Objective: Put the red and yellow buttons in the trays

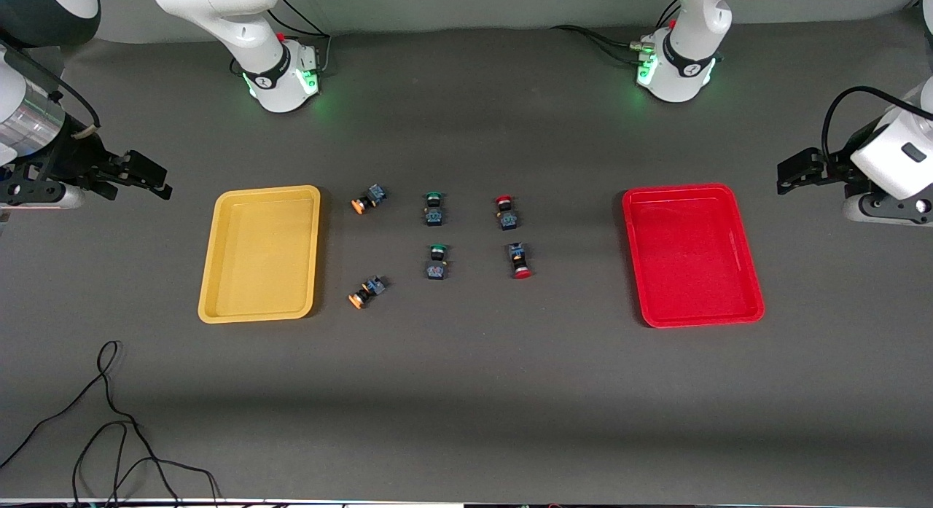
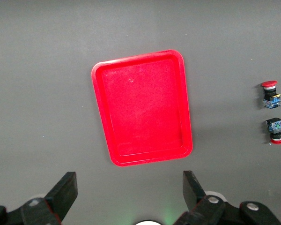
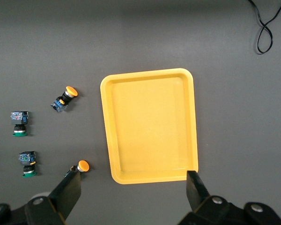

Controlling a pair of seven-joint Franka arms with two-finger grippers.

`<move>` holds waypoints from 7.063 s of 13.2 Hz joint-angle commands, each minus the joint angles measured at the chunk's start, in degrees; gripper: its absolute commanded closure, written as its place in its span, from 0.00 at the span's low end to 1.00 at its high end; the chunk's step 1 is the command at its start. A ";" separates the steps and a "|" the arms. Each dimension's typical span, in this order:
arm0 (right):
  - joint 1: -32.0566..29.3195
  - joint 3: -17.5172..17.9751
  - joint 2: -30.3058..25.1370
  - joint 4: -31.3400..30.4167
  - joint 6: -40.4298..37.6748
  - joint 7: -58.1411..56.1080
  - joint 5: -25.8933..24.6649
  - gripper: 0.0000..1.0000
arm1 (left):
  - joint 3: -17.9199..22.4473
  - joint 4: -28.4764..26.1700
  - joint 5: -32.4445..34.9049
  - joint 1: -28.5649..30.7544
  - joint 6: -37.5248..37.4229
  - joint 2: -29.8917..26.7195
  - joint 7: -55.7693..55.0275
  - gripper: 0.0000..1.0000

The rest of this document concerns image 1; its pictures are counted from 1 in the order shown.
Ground black arm wrist cable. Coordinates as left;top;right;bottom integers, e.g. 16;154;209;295
0;38;101;141
821;85;933;160

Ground black left arm wrist cable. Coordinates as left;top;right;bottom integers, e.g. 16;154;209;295
821;85;933;160

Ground black arm base cables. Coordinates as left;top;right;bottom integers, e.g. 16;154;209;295
230;0;333;77
550;0;683;66

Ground red plastic tray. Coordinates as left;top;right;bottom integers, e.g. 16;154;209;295
622;183;766;329

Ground black right arm wrist cable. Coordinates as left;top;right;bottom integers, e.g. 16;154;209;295
0;38;101;141

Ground yellow mushroom push button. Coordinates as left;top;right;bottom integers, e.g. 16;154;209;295
348;276;389;310
350;184;388;216

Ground yellow plastic tray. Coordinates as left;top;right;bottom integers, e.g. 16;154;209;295
198;185;322;324

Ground black left arm base cables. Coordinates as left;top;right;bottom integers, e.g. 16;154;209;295
550;0;683;66

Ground thin black loose cable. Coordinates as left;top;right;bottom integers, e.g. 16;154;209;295
0;340;221;508

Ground black right arm base cables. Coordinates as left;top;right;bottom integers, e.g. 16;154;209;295
230;0;333;77

